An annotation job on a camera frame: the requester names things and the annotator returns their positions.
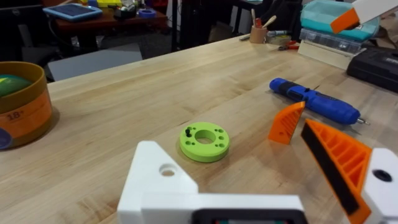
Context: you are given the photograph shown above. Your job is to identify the blue tape roll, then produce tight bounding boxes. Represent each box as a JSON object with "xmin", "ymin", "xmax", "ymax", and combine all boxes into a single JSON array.
[{"xmin": 137, "ymin": 8, "xmax": 157, "ymax": 19}]

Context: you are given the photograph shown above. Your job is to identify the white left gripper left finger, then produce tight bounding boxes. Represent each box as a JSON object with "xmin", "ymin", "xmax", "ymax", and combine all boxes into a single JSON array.
[{"xmin": 117, "ymin": 140, "xmax": 199, "ymax": 224}]

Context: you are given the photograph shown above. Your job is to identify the clear plastic organiser box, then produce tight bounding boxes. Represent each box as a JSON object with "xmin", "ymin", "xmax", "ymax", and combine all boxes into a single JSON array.
[{"xmin": 298, "ymin": 27, "xmax": 364, "ymax": 55}]

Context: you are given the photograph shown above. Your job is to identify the brown wooden desk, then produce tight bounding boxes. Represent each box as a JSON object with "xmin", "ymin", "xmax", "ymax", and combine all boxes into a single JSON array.
[{"xmin": 55, "ymin": 7, "xmax": 169, "ymax": 35}]

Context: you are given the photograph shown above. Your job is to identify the grey flat panel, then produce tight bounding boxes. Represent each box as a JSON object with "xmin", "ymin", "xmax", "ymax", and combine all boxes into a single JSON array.
[{"xmin": 47, "ymin": 42, "xmax": 144, "ymax": 82}]

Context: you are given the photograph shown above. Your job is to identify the orange ribbed wedge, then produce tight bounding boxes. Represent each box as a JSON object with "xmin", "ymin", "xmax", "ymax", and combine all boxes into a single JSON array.
[{"xmin": 268, "ymin": 101, "xmax": 306, "ymax": 146}]

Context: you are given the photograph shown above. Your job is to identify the teal plastic box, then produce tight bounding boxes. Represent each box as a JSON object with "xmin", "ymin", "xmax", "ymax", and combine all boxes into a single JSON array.
[{"xmin": 300, "ymin": 0, "xmax": 381, "ymax": 42}]

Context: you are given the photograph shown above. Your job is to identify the blue electric screwdriver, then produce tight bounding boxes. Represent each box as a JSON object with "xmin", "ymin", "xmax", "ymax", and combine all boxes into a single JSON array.
[{"xmin": 269, "ymin": 77, "xmax": 371, "ymax": 126}]

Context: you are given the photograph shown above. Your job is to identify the red handled pliers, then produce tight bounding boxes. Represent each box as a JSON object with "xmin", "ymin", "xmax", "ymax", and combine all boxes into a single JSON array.
[{"xmin": 277, "ymin": 40, "xmax": 300, "ymax": 52}]

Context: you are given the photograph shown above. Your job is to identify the finger of the orange white right gripper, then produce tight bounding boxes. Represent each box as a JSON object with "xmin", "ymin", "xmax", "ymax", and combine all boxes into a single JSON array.
[{"xmin": 330, "ymin": 0, "xmax": 398, "ymax": 34}]

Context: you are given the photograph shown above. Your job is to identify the pale wooden board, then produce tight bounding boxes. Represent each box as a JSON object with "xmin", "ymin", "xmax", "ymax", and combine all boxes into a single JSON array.
[{"xmin": 297, "ymin": 40, "xmax": 358, "ymax": 70}]

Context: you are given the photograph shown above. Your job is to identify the beige tape roll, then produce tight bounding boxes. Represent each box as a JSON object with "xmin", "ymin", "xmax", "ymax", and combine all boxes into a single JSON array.
[{"xmin": 266, "ymin": 35, "xmax": 292, "ymax": 46}]

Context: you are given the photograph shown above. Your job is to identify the green disc with holes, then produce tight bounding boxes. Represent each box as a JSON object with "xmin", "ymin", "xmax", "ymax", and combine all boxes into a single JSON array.
[{"xmin": 179, "ymin": 121, "xmax": 231, "ymax": 163}]

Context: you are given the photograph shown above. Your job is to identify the blue framed tablet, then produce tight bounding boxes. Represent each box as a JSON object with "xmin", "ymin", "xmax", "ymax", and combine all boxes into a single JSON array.
[{"xmin": 42, "ymin": 3, "xmax": 103, "ymax": 22}]

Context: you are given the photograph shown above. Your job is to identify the yellow orange toy tub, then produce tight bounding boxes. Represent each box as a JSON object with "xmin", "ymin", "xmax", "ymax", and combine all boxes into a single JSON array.
[{"xmin": 0, "ymin": 61, "xmax": 53, "ymax": 151}]

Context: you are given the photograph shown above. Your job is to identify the grey marker pen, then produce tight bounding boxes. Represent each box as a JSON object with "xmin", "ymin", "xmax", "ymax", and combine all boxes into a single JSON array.
[{"xmin": 266, "ymin": 29, "xmax": 292, "ymax": 38}]

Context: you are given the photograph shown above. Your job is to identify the wooden cup with utensils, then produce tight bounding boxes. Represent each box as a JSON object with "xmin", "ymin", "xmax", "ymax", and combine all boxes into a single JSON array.
[{"xmin": 249, "ymin": 8, "xmax": 277, "ymax": 44}]

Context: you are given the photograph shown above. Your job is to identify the black tool case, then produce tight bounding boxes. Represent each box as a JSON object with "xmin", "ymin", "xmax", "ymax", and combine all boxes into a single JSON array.
[{"xmin": 346, "ymin": 46, "xmax": 398, "ymax": 94}]

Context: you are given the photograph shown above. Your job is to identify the orange white left gripper right finger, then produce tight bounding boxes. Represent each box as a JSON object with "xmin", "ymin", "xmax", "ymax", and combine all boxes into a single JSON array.
[{"xmin": 300, "ymin": 118, "xmax": 398, "ymax": 224}]

